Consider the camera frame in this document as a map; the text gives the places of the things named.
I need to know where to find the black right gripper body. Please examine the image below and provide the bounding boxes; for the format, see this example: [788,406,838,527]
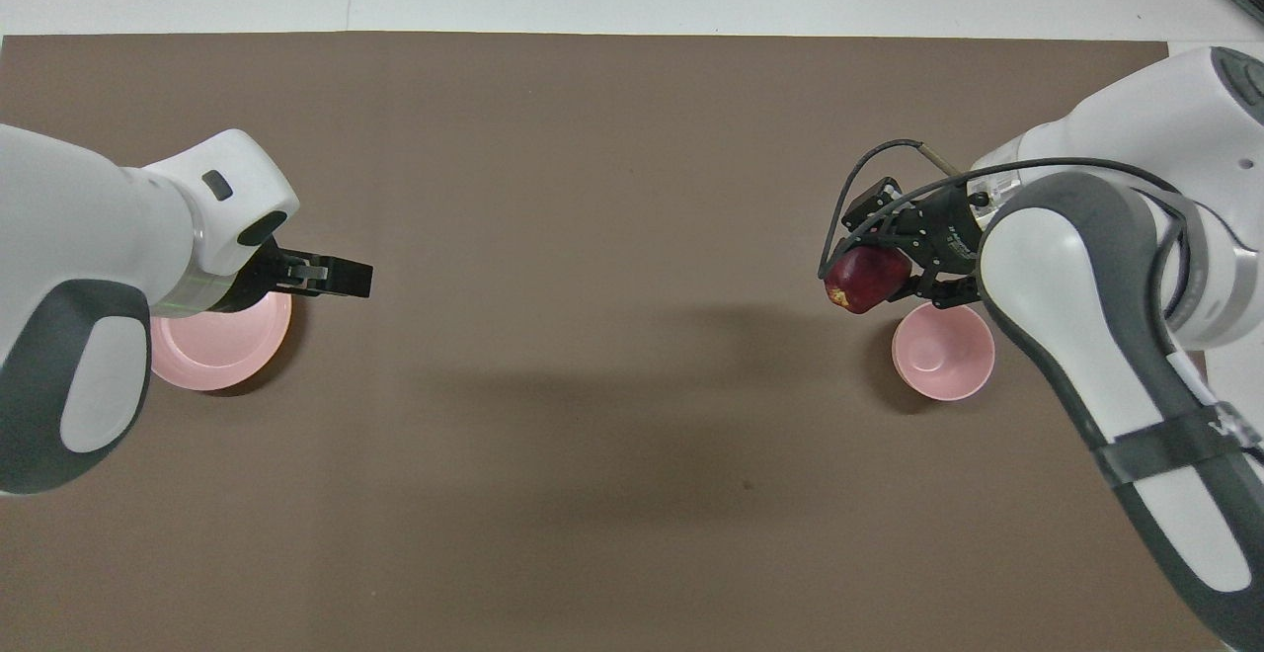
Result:
[910,186,989,285]

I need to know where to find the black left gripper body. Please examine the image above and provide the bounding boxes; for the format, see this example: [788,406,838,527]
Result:
[209,236,299,316]

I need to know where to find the dark red apple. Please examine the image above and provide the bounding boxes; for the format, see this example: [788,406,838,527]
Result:
[824,245,915,316]

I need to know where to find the pink bowl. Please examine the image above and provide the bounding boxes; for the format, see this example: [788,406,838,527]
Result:
[891,301,996,403]

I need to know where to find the pink plate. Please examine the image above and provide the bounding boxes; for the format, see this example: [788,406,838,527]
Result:
[149,290,294,393]

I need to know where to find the brown table mat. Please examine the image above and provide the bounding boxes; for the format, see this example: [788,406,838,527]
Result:
[0,32,1211,652]

